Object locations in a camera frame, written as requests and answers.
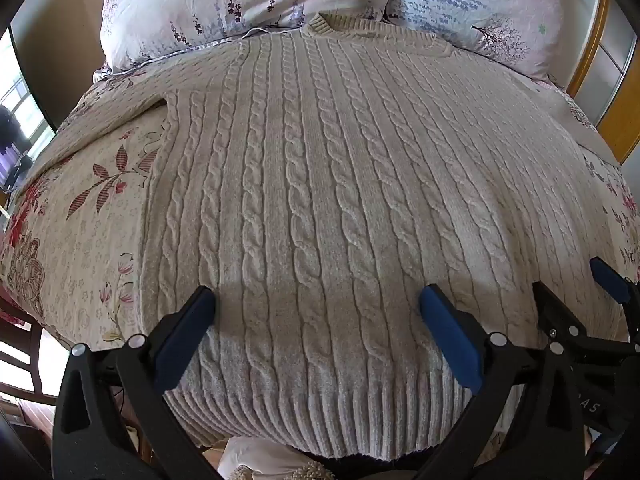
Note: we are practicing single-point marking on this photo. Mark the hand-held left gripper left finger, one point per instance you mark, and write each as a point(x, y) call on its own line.
point(191, 329)

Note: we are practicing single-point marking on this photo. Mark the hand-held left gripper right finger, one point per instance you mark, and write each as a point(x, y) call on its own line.
point(450, 335)

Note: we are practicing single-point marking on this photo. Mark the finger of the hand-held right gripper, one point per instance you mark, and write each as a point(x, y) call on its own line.
point(607, 279)
point(550, 310)

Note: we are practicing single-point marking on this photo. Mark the floral bed sheet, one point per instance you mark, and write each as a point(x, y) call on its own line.
point(75, 240)

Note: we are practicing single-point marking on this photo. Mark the white fuzzy cloth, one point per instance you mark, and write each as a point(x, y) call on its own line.
point(265, 462)

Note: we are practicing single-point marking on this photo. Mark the wooden chair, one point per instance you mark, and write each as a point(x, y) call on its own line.
point(15, 332)

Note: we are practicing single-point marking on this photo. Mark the wooden wardrobe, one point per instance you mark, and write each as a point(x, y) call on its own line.
point(592, 60)

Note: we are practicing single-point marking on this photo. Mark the white pillow with blue flowers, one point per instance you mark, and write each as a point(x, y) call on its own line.
point(475, 5)

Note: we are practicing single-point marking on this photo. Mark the pink pillow with purple flowers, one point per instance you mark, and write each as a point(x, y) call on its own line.
point(215, 5)

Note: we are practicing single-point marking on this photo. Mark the window with dark frame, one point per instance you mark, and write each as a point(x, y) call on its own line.
point(22, 105)

